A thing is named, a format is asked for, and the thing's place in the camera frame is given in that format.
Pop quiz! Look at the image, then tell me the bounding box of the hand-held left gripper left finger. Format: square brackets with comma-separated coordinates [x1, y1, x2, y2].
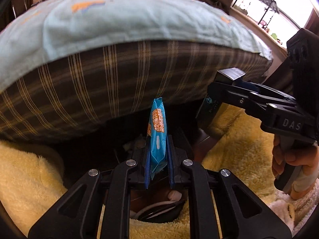
[28, 136, 152, 239]

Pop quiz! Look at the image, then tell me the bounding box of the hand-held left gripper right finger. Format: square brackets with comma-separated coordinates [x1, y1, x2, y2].
[168, 135, 292, 239]

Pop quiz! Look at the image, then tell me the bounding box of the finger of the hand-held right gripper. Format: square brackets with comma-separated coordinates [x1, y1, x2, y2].
[234, 79, 296, 102]
[207, 82, 271, 114]

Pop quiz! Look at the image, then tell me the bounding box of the blue snack packet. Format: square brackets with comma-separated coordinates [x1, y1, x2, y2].
[147, 97, 168, 181]

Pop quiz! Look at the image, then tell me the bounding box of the person's right hand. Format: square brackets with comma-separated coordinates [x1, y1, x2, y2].
[272, 136, 319, 201]

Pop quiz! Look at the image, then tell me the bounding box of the black metal rack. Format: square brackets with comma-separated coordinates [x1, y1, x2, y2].
[233, 0, 281, 30]

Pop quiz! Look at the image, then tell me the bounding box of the window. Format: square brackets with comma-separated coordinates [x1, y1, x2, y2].
[232, 0, 317, 48]

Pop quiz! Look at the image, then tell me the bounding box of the brown plaid bed sheet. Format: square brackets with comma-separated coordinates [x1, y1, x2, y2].
[0, 40, 273, 144]

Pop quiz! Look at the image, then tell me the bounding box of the yellow fleece garment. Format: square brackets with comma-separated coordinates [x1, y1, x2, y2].
[0, 104, 319, 239]

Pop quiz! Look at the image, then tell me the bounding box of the light blue printed blanket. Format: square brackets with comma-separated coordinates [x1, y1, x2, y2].
[0, 0, 274, 91]

